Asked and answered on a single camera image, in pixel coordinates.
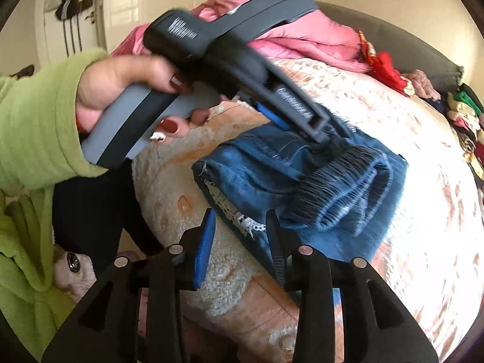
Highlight white door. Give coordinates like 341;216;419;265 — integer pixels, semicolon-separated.
36;0;106;65

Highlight plush animal slipper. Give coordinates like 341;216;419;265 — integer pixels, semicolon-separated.
53;244;99;303

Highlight person's left forearm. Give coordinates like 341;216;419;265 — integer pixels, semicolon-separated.
0;47;110;191

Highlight orange and white printed blanket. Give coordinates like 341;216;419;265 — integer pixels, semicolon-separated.
130;57;484;363

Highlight blue denim pants lace hem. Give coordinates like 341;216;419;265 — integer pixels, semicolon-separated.
192;123;410;273

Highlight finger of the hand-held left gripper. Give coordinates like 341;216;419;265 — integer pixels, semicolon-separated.
242;64;356;148
212;0;320;42

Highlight person's black-clad leg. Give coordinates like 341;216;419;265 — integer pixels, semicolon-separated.
51;176;163;276

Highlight grey headboard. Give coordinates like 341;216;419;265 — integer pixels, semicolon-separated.
316;2;465;91

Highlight brown hanging handbag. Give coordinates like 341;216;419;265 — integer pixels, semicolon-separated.
44;0;93;55

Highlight red patterned cloth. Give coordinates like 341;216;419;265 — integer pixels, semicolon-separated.
357;30;417;97

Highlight person's green robe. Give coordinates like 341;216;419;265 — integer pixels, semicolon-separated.
0;187;87;361

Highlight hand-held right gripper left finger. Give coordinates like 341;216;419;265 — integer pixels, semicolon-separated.
41;208;217;363

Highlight pink fluffy cloth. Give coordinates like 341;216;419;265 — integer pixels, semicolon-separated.
406;69;441;101

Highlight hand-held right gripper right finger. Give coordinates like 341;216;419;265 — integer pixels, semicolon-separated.
265;209;439;363

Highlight pink quilt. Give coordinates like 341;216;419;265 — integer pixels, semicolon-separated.
110;0;373;74

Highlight person's left hand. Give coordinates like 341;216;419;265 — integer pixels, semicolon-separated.
76;54;210;139

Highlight stack of folded clothes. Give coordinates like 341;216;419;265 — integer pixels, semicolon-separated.
435;83;484;182

